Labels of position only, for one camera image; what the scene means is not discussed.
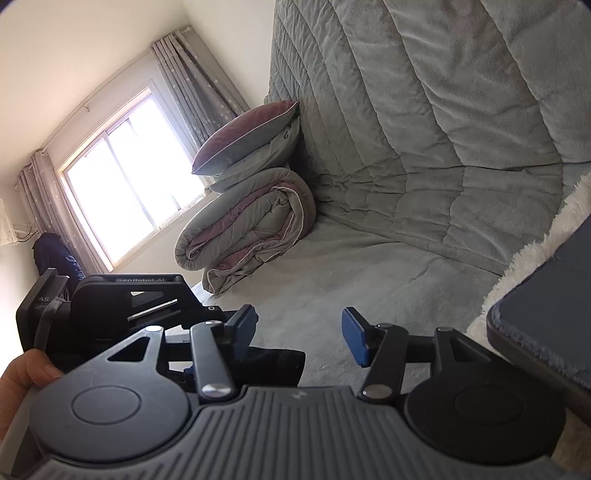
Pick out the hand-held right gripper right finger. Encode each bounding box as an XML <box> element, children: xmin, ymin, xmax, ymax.
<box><xmin>342</xmin><ymin>307</ymin><xmax>497</xmax><ymax>403</ymax></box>

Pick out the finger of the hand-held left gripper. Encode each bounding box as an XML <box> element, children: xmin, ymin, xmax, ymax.
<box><xmin>199</xmin><ymin>302</ymin><xmax>232</xmax><ymax>324</ymax></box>

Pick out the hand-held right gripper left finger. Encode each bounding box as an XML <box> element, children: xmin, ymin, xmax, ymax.
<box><xmin>95</xmin><ymin>305</ymin><xmax>258</xmax><ymax>402</ymax></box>

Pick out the black pants beige fleece lining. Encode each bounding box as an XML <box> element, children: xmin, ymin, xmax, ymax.
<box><xmin>240</xmin><ymin>346</ymin><xmax>306</xmax><ymax>388</ymax></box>

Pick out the person's left hand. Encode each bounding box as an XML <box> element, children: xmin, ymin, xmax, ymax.
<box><xmin>0</xmin><ymin>348</ymin><xmax>63</xmax><ymax>416</ymax></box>

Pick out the bed with grey sheet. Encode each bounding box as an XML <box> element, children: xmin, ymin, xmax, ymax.
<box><xmin>189</xmin><ymin>212</ymin><xmax>532</xmax><ymax>391</ymax></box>

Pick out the dark blue hanging jacket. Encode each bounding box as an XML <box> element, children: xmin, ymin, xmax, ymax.
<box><xmin>32</xmin><ymin>232</ymin><xmax>86</xmax><ymax>287</ymax></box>

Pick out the folded grey pink quilt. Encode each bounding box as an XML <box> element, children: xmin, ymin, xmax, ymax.
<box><xmin>174</xmin><ymin>167</ymin><xmax>317</xmax><ymax>296</ymax></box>

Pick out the grey star curtain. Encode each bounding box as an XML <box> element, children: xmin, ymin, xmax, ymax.
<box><xmin>16</xmin><ymin>150</ymin><xmax>109</xmax><ymax>278</ymax></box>
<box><xmin>152</xmin><ymin>28</ymin><xmax>252</xmax><ymax>153</ymax></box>

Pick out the window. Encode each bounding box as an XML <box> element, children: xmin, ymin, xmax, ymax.
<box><xmin>58</xmin><ymin>78</ymin><xmax>208</xmax><ymax>273</ymax></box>

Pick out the printed air conditioner cover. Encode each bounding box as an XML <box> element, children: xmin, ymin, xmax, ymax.
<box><xmin>0</xmin><ymin>198</ymin><xmax>21</xmax><ymax>247</ymax></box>

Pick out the white fluffy blanket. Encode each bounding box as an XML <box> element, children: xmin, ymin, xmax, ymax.
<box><xmin>466</xmin><ymin>173</ymin><xmax>591</xmax><ymax>347</ymax></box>

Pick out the purple pillow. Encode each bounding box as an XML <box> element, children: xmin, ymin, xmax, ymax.
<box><xmin>191</xmin><ymin>100</ymin><xmax>301</xmax><ymax>176</ymax></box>

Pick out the dark grey flat cushion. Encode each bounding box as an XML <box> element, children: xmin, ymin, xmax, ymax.
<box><xmin>486</xmin><ymin>226</ymin><xmax>591</xmax><ymax>425</ymax></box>

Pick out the grey quilted headboard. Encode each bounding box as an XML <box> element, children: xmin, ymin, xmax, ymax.
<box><xmin>263</xmin><ymin>0</ymin><xmax>591</xmax><ymax>259</ymax></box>

